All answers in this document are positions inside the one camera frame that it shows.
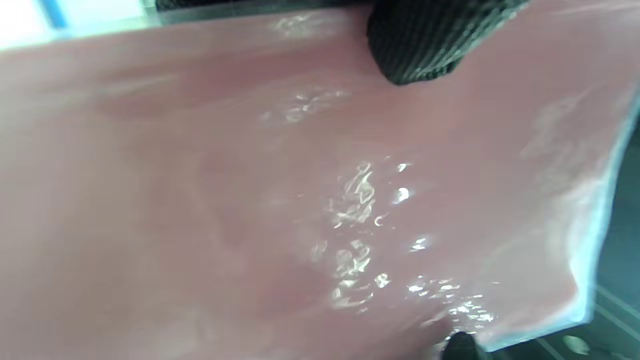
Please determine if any person's right hand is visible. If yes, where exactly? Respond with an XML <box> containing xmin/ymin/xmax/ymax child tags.
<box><xmin>442</xmin><ymin>332</ymin><xmax>490</xmax><ymax>360</ymax></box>

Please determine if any person's left hand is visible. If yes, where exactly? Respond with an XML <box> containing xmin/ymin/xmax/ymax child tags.
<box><xmin>155</xmin><ymin>0</ymin><xmax>531</xmax><ymax>86</ymax></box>

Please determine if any dark pink paper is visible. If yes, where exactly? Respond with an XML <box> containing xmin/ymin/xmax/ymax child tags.
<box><xmin>0</xmin><ymin>0</ymin><xmax>640</xmax><ymax>360</ymax></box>

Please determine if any blue folder slide bar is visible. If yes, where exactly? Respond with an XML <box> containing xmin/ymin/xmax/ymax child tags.
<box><xmin>36</xmin><ymin>0</ymin><xmax>69</xmax><ymax>29</ymax></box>

